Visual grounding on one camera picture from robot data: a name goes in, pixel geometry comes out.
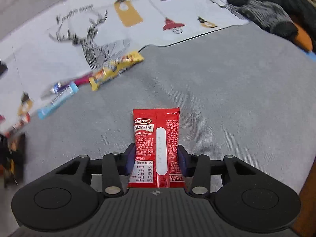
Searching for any red snack packet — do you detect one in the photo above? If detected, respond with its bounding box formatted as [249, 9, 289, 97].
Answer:
[127, 108, 185, 188]

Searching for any deer print white cloth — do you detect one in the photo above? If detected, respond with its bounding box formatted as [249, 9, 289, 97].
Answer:
[1, 0, 247, 132]

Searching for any yellow snack bar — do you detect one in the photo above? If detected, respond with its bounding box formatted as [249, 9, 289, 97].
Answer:
[89, 51, 144, 91]

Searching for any dark clothing pile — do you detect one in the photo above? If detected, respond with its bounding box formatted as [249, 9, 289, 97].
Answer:
[227, 0, 315, 52]

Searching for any light blue snack bar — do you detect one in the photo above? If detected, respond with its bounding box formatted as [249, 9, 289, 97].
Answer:
[38, 81, 79, 119]

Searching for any magenta wrapped snack bar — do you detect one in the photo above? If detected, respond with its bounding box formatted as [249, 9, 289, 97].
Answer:
[40, 70, 93, 98]

